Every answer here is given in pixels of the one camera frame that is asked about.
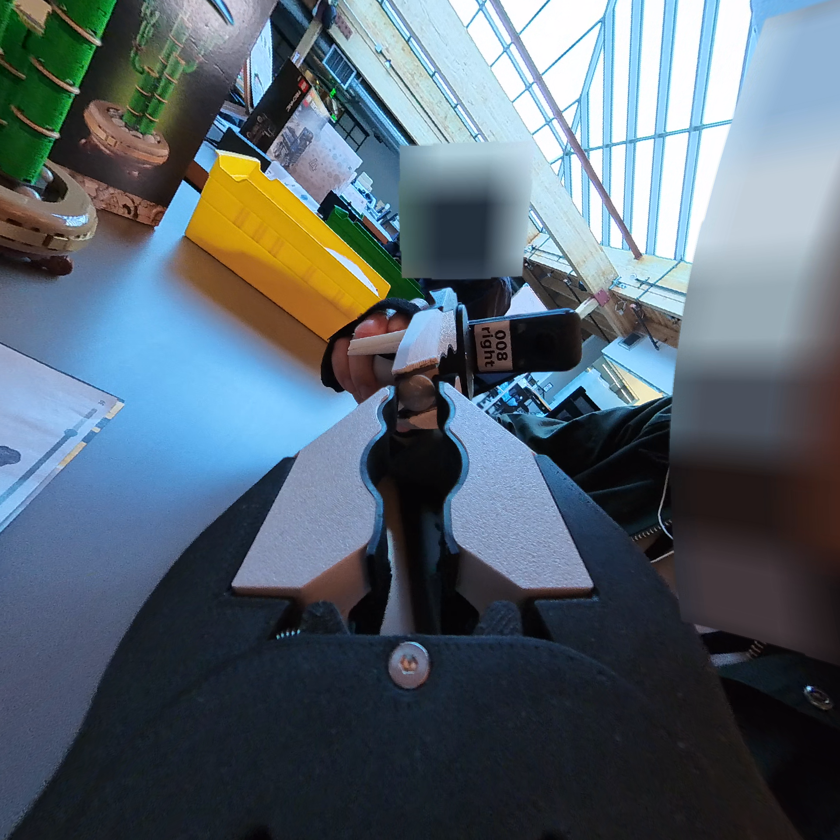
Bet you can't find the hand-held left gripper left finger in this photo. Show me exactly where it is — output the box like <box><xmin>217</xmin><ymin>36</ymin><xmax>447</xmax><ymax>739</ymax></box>
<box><xmin>233</xmin><ymin>386</ymin><xmax>399</xmax><ymax>636</ymax></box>

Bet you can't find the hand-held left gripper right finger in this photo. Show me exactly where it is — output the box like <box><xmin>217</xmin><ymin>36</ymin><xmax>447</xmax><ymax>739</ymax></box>
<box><xmin>436</xmin><ymin>382</ymin><xmax>593</xmax><ymax>636</ymax></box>

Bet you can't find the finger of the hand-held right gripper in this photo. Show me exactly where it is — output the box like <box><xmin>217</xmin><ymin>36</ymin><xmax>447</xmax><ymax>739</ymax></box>
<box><xmin>392</xmin><ymin>307</ymin><xmax>475</xmax><ymax>396</ymax></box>

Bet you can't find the building instruction booklet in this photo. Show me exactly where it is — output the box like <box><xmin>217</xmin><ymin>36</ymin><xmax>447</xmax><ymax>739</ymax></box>
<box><xmin>0</xmin><ymin>341</ymin><xmax>126</xmax><ymax>534</ymax></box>

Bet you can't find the person's right forearm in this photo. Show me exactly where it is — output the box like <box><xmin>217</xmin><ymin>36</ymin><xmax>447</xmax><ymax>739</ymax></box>
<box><xmin>495</xmin><ymin>395</ymin><xmax>677</xmax><ymax>536</ymax></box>

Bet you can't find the grey desk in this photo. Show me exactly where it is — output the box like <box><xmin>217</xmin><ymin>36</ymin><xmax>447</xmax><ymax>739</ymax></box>
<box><xmin>0</xmin><ymin>177</ymin><xmax>421</xmax><ymax>828</ymax></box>

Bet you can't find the person's right hand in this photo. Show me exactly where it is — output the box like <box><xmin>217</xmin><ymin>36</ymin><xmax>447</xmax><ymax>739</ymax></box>
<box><xmin>330</xmin><ymin>314</ymin><xmax>398</xmax><ymax>404</ymax></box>

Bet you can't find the green plastic bin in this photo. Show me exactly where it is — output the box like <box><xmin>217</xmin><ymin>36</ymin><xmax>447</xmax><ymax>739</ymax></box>
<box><xmin>326</xmin><ymin>205</ymin><xmax>427</xmax><ymax>303</ymax></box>

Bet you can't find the yellow plastic bin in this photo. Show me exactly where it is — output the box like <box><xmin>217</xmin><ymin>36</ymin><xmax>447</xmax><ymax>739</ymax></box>
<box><xmin>185</xmin><ymin>150</ymin><xmax>392</xmax><ymax>342</ymax></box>

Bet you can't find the white patterned box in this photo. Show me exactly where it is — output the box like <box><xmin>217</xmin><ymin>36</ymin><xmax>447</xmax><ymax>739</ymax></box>
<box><xmin>289</xmin><ymin>121</ymin><xmax>365</xmax><ymax>204</ymax></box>

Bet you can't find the black toy set box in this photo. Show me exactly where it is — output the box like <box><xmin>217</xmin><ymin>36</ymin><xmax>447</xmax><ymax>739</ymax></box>
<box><xmin>239</xmin><ymin>62</ymin><xmax>329</xmax><ymax>165</ymax></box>

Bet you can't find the person's dark jacket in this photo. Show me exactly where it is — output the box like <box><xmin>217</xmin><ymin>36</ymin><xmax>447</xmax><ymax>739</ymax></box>
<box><xmin>699</xmin><ymin>630</ymin><xmax>840</xmax><ymax>840</ymax></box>

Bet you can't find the bamboo set box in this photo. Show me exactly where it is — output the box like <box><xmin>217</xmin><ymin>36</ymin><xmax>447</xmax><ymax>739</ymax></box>
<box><xmin>49</xmin><ymin>0</ymin><xmax>278</xmax><ymax>228</ymax></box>

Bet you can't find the green brick bamboo model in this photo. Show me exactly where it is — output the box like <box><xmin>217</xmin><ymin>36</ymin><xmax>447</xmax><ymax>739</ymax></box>
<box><xmin>0</xmin><ymin>0</ymin><xmax>118</xmax><ymax>275</ymax></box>

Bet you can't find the white cable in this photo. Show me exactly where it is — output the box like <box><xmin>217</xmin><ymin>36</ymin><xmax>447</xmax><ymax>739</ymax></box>
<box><xmin>646</xmin><ymin>453</ymin><xmax>676</xmax><ymax>562</ymax></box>

